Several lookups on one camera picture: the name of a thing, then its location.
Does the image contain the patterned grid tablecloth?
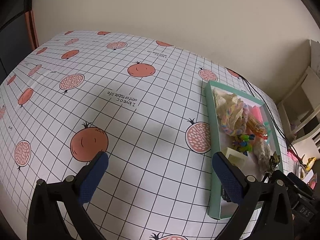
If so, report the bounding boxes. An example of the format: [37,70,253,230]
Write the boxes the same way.
[0,30,291,240]

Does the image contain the pink white knitted mat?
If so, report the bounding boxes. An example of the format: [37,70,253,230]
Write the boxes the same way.
[287,148,299,163]

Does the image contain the black cable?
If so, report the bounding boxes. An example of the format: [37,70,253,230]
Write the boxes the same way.
[226,67,307,167]

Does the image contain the cotton swab packet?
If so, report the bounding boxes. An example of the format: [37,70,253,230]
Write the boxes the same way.
[253,137,271,173]

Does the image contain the wafer biscuit packet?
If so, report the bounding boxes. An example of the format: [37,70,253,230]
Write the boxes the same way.
[247,115,268,140]

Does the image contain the cream plastic hair claw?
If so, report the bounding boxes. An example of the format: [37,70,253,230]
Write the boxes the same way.
[221,147,248,168]

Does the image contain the black toy car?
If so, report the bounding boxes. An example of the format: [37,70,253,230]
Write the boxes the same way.
[221,186,231,203]

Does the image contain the teal shallow cardboard tray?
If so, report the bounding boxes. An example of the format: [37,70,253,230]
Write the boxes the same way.
[204,81,282,219]

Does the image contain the white wooden shelf unit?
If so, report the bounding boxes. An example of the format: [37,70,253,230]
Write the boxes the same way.
[277,40,319,142]

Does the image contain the colourful small bead clips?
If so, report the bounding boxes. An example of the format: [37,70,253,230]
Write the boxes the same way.
[233,134,255,156]

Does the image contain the pastel braided rope ring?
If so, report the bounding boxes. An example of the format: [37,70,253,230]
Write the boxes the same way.
[220,103,251,137]

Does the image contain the pink hair roller clip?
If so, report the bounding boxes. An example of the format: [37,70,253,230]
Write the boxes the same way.
[249,106,264,123]

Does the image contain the cream lace scrunchie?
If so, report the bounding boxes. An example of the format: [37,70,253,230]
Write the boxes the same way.
[212,88,249,136]

